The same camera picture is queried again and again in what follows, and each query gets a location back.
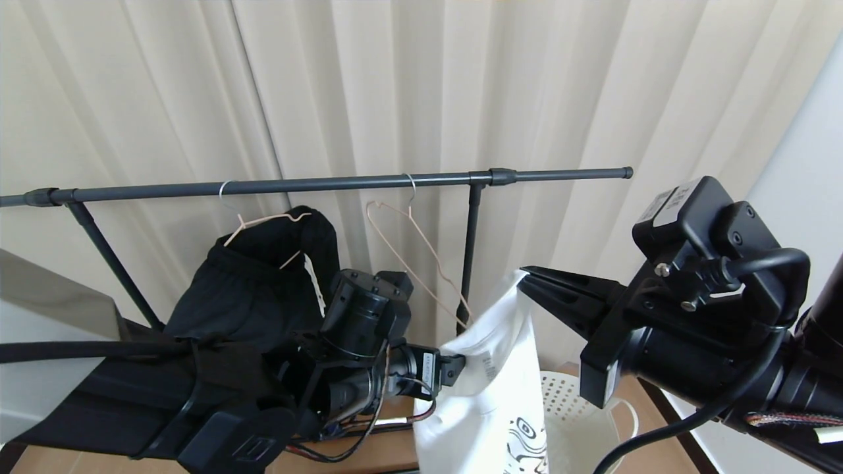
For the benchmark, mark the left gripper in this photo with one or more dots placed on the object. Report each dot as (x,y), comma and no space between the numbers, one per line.
(415,372)

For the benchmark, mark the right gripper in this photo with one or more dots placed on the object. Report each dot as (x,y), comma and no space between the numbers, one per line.
(685,368)

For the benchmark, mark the white garment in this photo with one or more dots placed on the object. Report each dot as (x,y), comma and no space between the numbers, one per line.
(474,421)

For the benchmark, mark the pink clothes hanger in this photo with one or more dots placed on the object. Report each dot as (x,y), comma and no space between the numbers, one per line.
(413,191)
(263,219)

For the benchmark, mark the black garment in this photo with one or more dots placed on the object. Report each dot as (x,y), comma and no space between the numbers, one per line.
(250,289)

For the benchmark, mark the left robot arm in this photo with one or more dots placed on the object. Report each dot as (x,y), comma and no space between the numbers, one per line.
(362,309)

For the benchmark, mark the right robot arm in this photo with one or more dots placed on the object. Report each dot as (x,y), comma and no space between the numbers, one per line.
(816,382)

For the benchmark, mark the white laundry basket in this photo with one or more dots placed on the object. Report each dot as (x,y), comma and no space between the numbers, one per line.
(579,434)

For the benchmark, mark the black clothes rack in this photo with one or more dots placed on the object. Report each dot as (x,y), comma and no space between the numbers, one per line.
(329,182)

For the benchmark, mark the beige curtain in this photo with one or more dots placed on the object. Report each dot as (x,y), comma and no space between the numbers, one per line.
(527,85)

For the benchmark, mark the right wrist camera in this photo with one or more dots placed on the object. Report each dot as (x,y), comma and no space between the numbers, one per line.
(711,224)

